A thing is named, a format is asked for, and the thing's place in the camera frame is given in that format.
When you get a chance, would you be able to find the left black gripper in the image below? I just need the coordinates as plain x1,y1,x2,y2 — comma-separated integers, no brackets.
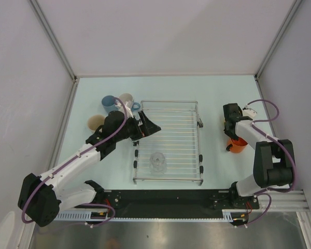
114,110,160,142

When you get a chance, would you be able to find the blue textured ceramic mug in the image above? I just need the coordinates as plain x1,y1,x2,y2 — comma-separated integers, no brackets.
119,93,140,112

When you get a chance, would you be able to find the orange ceramic mug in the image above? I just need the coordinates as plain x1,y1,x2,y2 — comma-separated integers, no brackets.
226,138,248,154

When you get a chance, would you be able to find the clear glass cup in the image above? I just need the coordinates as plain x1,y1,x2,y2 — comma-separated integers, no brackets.
149,152,167,174

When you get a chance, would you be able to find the blue-grey plastic tumbler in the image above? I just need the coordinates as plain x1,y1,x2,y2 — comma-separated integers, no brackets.
101,95,118,114

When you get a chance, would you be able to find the beige ceramic mug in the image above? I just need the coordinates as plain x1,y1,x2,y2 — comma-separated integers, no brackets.
87,115,105,132

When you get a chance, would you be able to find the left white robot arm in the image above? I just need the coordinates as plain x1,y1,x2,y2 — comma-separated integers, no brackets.
18,111,161,227

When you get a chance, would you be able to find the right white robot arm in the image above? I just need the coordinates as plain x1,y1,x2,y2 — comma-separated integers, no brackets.
223,103,296,208

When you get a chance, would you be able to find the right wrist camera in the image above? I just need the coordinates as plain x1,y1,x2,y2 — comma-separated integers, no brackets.
242,106,257,119

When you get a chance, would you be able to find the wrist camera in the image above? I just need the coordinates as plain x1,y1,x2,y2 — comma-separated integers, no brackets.
116,100,133,118
242,106,257,119

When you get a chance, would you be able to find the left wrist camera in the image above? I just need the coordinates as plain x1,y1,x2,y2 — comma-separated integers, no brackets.
116,100,133,118

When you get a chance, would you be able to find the metal wire dish rack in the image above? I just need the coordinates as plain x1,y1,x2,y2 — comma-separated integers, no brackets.
133,100,204,185

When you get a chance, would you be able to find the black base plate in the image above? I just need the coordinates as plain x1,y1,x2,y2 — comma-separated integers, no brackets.
91,189,260,219

